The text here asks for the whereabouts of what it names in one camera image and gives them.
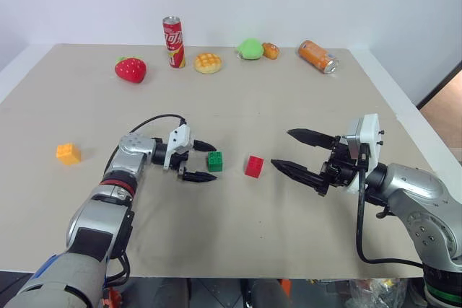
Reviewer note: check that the black frame bar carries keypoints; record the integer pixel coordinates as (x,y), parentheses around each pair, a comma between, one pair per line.
(442,84)

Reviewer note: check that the dark rounded shape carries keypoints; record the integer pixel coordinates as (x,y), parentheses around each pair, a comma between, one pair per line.
(267,295)

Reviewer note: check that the orange plastic clamp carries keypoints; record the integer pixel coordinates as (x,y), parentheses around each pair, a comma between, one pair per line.
(112,299)

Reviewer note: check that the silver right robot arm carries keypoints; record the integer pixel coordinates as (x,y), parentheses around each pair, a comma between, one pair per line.
(415,192)

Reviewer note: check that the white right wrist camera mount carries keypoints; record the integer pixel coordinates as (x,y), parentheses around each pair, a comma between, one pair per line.
(370,135)

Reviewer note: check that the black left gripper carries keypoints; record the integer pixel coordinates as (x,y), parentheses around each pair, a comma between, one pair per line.
(179,159)

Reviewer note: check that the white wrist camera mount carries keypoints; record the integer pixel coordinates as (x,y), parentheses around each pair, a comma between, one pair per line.
(179,138)
(370,135)

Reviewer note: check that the red toy brick cube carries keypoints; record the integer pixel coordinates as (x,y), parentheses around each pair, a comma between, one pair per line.
(254,167)

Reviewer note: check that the orange drink can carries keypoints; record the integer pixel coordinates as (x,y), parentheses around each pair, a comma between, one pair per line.
(315,55)

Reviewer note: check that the clear plastic bag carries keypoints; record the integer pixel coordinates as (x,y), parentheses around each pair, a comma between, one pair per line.
(379,293)

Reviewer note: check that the red plush strawberry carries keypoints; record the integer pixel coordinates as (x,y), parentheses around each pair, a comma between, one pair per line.
(130,70)

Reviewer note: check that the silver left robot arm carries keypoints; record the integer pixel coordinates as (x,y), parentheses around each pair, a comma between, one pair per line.
(97,221)

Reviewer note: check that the yellow toy bread bun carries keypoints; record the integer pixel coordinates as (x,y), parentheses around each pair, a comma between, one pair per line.
(208,63)

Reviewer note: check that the orange toy brick cube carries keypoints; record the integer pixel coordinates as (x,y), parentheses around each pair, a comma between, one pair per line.
(68,155)

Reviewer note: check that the small orange toy bread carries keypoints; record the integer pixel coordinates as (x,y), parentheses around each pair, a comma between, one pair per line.
(270,50)

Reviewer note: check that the green toy brick cube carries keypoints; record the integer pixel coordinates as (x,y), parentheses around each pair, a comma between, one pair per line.
(215,162)

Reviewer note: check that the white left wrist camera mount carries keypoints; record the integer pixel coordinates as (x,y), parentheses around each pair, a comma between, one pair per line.
(179,138)

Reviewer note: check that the green plush fruit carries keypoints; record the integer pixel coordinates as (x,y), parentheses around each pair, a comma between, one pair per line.
(249,49)

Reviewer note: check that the tall red drink can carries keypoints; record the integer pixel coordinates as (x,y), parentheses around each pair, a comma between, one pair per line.
(174,43)

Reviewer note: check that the beige table mat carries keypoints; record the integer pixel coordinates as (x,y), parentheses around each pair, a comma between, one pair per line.
(231,106)

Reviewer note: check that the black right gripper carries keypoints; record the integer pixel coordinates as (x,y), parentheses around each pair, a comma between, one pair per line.
(341,171)

